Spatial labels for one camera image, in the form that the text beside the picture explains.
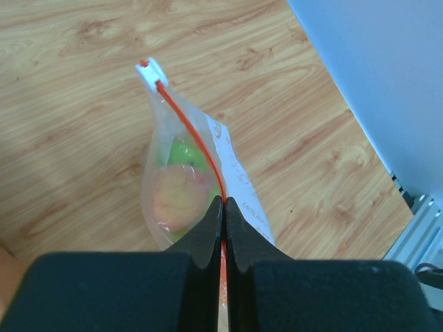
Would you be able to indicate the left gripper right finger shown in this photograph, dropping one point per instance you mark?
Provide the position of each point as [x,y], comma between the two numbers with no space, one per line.
[270,291]

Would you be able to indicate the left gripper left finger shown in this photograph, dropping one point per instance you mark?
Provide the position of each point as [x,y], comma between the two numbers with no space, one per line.
[110,294]

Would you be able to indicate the clear zip bag orange seal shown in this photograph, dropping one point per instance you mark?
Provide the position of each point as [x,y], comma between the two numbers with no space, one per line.
[175,118]

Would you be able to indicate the green fake apple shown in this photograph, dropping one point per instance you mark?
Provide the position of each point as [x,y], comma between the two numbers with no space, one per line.
[186,153]

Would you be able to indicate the orange plastic basket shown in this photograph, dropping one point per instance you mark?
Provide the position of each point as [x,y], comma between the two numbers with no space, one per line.
[11,273]

